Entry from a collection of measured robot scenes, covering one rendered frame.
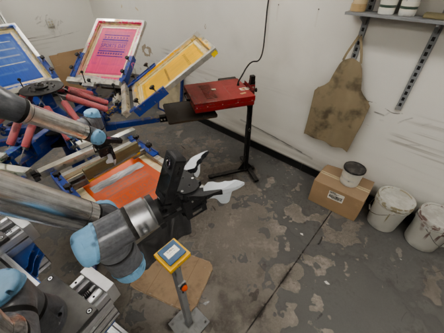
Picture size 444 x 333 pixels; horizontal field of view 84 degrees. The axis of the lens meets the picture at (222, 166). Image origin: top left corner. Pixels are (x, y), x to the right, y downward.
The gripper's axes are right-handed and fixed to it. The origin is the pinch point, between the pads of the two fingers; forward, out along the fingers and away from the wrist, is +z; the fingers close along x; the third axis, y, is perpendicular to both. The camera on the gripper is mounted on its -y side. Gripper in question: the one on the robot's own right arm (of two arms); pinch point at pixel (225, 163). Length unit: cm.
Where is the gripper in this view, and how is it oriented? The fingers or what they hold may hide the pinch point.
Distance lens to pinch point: 58.7
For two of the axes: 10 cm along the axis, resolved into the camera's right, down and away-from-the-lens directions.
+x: 5.7, 5.0, -6.5
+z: 8.1, -4.4, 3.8
